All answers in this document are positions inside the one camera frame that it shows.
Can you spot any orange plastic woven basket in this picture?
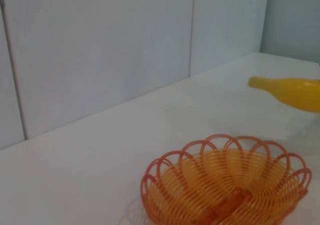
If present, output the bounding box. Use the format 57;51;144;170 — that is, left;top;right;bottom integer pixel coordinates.
141;134;313;225

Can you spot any yellow banana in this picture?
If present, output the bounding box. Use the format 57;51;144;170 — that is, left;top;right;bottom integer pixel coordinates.
247;76;320;114

